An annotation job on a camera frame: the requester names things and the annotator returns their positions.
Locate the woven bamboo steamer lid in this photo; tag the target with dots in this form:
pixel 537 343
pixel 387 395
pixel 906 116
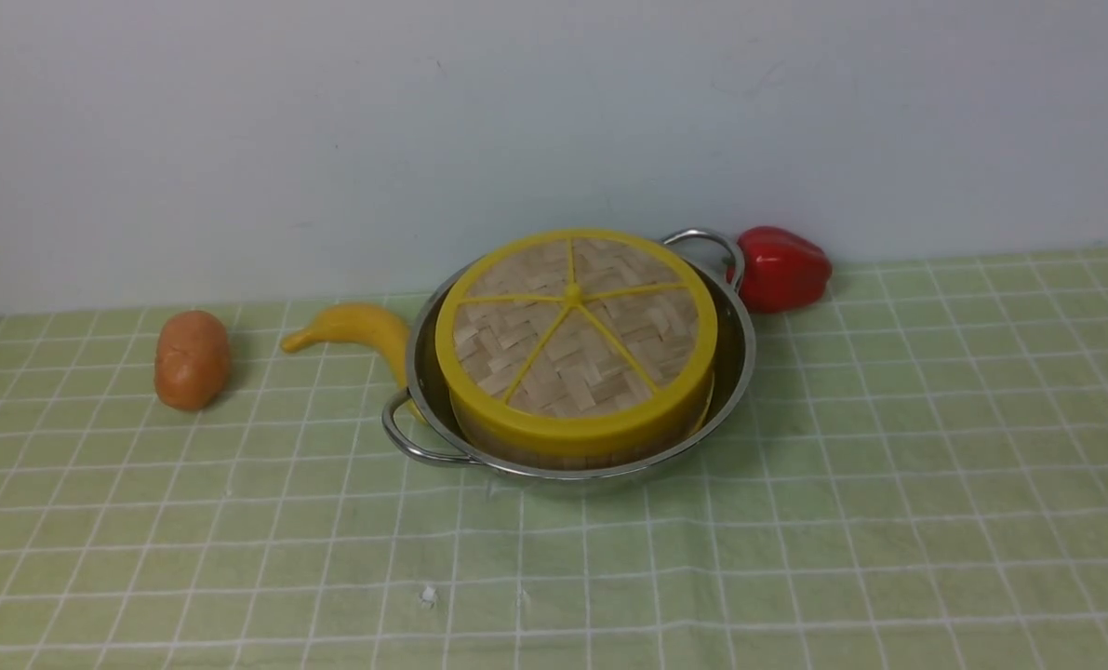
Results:
pixel 577 323

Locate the bamboo steamer basket yellow rim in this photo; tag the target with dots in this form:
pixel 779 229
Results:
pixel 586 443

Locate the stainless steel pot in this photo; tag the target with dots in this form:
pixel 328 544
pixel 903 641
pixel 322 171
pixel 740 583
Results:
pixel 419 418

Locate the yellow banana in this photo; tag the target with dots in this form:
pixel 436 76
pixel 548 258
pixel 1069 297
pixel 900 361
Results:
pixel 363 323

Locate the red bell pepper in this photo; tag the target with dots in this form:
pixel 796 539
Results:
pixel 784 271

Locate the orange potato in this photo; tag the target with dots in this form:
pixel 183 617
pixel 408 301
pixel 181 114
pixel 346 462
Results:
pixel 193 361

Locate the green checkered tablecloth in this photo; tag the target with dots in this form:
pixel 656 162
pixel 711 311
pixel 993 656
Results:
pixel 917 479

